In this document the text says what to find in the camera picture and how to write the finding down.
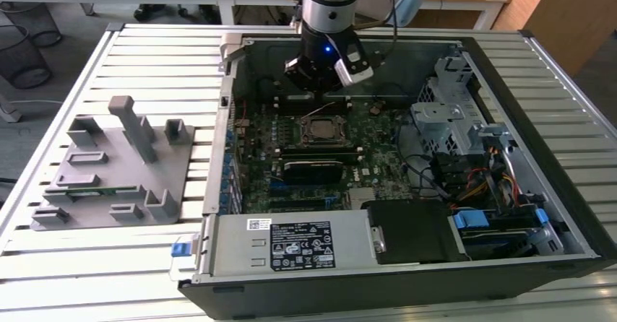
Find silver CPU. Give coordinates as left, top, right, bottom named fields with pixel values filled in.
left=307, top=120, right=341, bottom=141

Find silver metal drive cage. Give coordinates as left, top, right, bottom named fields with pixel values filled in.
left=408, top=56, right=490, bottom=157

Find metal socket cover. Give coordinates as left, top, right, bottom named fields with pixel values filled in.
left=299, top=115, right=348, bottom=146

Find silver power supply unit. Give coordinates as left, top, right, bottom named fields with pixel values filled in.
left=192, top=210, right=383, bottom=284

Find black PC case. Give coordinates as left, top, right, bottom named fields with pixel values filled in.
left=176, top=32, right=617, bottom=321

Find coloured power wires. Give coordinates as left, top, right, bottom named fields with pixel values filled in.
left=459, top=144, right=524, bottom=211

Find black wire mesh bin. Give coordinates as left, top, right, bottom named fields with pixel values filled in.
left=0, top=2, right=64, bottom=48
left=0, top=24, right=53, bottom=90

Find green motherboard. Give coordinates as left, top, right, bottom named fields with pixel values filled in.
left=224, top=97, right=437, bottom=215

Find grey parts rack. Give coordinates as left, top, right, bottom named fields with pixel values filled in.
left=29, top=96, right=196, bottom=232

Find black expansion slot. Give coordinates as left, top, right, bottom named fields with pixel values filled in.
left=268, top=198, right=327, bottom=209

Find black-faced white wrist camera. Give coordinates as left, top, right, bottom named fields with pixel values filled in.
left=333, top=42, right=376, bottom=84

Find black camera cable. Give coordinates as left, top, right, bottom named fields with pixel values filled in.
left=368, top=0, right=400, bottom=56

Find silver finned heatsink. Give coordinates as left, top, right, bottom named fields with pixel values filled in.
left=347, top=187, right=379, bottom=208

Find green RAM stick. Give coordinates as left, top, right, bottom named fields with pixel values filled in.
left=65, top=187, right=120, bottom=196

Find black office chair base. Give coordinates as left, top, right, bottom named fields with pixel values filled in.
left=133, top=3, right=220, bottom=23

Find wooden cabinet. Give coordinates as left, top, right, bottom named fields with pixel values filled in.
left=490, top=0, right=617, bottom=77

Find grey case latch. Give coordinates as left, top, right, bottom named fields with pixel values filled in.
left=218, top=32, right=248, bottom=74

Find blue case latch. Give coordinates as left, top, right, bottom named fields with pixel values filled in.
left=170, top=240, right=193, bottom=261

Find CPU socket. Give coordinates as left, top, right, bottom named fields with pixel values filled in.
left=296, top=114, right=351, bottom=149

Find hard disk in blue carrier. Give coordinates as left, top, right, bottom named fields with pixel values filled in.
left=450, top=208, right=550, bottom=261

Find grey plastic bracket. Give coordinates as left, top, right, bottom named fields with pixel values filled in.
left=471, top=122, right=512, bottom=145

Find small graphics card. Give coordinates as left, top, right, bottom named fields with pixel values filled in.
left=280, top=158, right=345, bottom=186

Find thin metal locking lever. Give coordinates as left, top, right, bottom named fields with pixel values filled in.
left=307, top=101, right=340, bottom=116

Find black plastic air shroud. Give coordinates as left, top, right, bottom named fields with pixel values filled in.
left=360, top=198, right=472, bottom=266

